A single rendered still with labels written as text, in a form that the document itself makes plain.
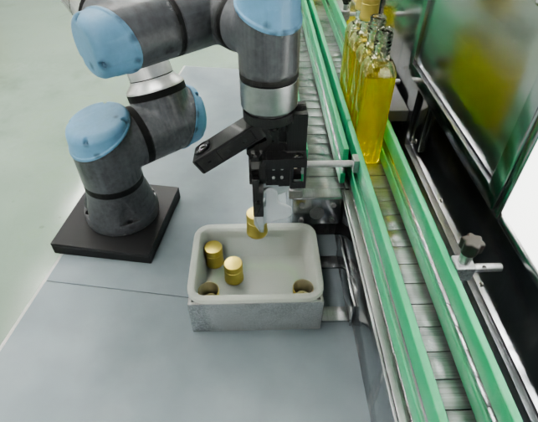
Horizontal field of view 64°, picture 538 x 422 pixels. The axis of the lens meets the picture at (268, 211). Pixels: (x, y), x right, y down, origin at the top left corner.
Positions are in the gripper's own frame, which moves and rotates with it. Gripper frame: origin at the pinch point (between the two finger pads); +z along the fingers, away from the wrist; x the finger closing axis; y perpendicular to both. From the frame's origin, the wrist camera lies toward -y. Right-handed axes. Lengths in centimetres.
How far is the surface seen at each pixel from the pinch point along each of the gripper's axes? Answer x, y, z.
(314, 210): 7.9, 10.7, 6.2
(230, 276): -2.0, -5.1, 12.6
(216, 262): 2.1, -7.9, 13.3
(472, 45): 15.4, 35.1, -21.4
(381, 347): -21.6, 16.2, 4.6
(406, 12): 61, 39, -12
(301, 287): -4.7, 7.5, 13.0
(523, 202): -11.3, 34.3, -11.6
